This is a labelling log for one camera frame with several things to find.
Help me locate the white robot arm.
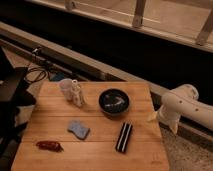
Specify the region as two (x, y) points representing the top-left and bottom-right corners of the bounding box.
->
(147, 84), (213, 134)

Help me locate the black white striped eraser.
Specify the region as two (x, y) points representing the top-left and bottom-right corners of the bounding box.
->
(115, 122), (133, 153)

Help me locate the black chair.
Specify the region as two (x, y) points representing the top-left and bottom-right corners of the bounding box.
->
(0, 47), (37, 159)

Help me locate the blue object behind table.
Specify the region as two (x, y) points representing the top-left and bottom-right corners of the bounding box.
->
(51, 73), (66, 82)

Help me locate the black bowl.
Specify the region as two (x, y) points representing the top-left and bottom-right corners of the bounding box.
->
(98, 88), (130, 117)

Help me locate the black cable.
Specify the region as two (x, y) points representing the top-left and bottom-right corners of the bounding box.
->
(24, 46), (58, 85)

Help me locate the white cup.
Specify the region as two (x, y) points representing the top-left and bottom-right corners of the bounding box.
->
(59, 79), (72, 101)

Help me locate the blue sponge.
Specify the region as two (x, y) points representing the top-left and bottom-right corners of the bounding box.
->
(67, 120), (90, 140)

